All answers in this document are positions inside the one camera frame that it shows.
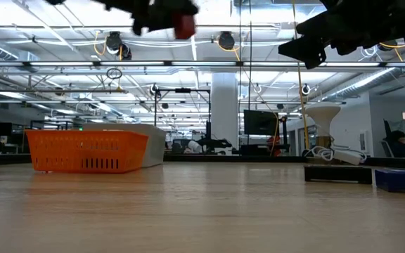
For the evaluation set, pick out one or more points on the red background object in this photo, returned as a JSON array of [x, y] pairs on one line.
[[273, 147]]

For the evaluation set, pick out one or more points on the orange plastic basket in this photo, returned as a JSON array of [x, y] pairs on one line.
[[86, 151]]

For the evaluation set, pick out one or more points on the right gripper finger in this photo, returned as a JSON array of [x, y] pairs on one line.
[[308, 47], [316, 26]]

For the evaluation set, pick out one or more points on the small black box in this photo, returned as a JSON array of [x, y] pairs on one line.
[[337, 174]]

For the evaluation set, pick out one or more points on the red box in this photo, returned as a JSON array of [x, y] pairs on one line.
[[184, 28]]

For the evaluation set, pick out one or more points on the black aluminium table frame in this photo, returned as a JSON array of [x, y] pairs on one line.
[[223, 158]]

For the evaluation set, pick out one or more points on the office chair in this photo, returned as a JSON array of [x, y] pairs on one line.
[[387, 128]]

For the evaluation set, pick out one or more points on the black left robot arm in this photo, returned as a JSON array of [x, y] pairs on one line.
[[55, 1]]

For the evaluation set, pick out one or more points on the person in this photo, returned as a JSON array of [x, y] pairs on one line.
[[401, 144]]

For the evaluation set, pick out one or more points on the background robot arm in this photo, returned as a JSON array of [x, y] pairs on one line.
[[216, 143]]

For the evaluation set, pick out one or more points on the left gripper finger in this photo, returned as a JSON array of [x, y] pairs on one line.
[[158, 21], [167, 7]]

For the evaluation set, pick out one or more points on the black background rig frame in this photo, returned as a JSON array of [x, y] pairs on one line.
[[183, 90]]

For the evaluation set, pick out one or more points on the white desk lamp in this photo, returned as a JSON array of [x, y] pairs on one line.
[[323, 116]]

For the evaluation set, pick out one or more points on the grey plastic bin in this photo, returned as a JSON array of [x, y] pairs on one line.
[[153, 144]]

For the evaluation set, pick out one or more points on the dark blue box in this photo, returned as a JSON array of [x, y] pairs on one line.
[[403, 181]]

